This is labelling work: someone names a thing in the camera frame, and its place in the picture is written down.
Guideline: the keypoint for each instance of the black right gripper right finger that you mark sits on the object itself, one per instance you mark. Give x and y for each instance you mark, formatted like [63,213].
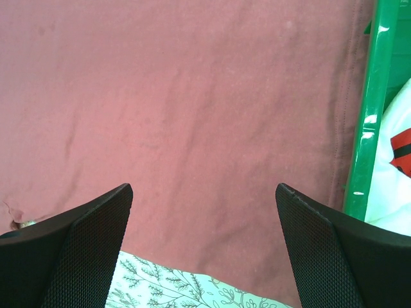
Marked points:
[340,261]

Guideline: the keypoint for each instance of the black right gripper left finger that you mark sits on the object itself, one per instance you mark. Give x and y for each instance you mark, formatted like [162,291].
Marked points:
[67,260]

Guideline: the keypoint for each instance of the dusty rose t shirt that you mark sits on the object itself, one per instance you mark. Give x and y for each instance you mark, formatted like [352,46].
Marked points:
[203,107]

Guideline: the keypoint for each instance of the floral patterned table mat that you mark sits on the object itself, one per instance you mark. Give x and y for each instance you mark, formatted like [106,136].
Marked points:
[140,283]

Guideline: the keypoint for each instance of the white t shirt red print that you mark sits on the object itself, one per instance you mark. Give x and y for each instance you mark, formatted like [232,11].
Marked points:
[388,205]

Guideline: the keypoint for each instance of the green plastic tray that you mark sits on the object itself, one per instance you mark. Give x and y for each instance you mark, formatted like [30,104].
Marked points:
[387,70]

